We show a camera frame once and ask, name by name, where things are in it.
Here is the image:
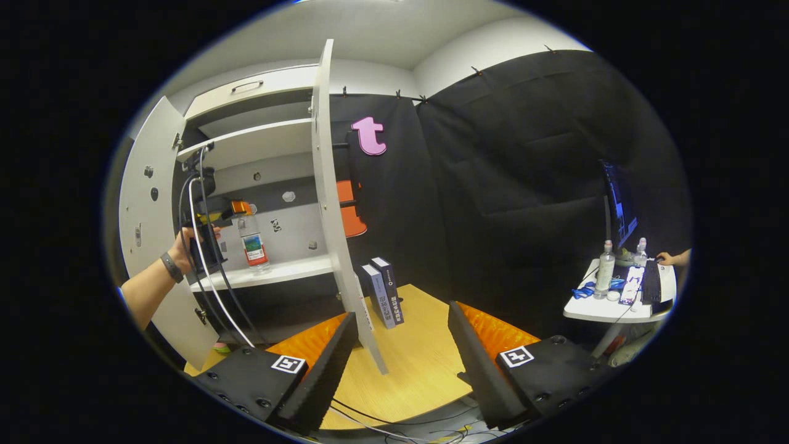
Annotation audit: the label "white cabinet drawer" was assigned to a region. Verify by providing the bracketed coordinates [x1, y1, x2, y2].
[184, 64, 320, 121]

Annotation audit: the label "cabinet door with headphone sticker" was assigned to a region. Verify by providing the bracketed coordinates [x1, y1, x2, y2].
[310, 39, 390, 376]

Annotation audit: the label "white cable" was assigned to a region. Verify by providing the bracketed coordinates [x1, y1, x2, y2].
[188, 176, 256, 349]

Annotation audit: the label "black keyboard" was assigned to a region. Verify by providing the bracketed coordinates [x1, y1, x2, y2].
[641, 260, 663, 306]

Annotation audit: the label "tall clear bottle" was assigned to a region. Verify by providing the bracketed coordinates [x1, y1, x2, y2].
[595, 240, 616, 300]

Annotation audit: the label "white cabinet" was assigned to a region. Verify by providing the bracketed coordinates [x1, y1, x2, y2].
[171, 86, 343, 346]

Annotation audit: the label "black backdrop cloth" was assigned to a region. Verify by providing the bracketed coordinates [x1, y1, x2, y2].
[330, 49, 694, 346]

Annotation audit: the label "computer monitor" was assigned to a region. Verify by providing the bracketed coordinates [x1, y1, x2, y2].
[601, 159, 639, 250]

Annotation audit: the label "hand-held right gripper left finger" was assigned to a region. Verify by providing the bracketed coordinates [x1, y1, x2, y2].
[192, 311, 359, 437]

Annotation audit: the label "cabinet door with camera sticker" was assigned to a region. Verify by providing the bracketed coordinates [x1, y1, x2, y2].
[118, 96, 219, 371]

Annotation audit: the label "black cable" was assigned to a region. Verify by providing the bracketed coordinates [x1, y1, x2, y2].
[197, 145, 266, 346]

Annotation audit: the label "thin floor cables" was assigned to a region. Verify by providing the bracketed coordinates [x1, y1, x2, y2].
[330, 398, 494, 444]

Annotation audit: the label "grey wristband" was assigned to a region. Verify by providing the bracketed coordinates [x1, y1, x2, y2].
[160, 252, 184, 284]

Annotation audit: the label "dark navy box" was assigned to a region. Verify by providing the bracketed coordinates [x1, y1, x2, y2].
[371, 257, 406, 326]

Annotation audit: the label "white side table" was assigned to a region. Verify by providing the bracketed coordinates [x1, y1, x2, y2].
[563, 258, 677, 361]

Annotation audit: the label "blue strap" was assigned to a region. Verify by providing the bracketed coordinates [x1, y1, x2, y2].
[572, 279, 626, 300]

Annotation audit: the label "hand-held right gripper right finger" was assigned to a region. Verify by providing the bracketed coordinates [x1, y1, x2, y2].
[448, 300, 617, 430]

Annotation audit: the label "clear bottle with red label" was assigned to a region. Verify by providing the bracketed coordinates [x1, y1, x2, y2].
[237, 213, 272, 273]

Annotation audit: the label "grey-blue box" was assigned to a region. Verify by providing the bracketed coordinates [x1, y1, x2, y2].
[361, 264, 396, 329]

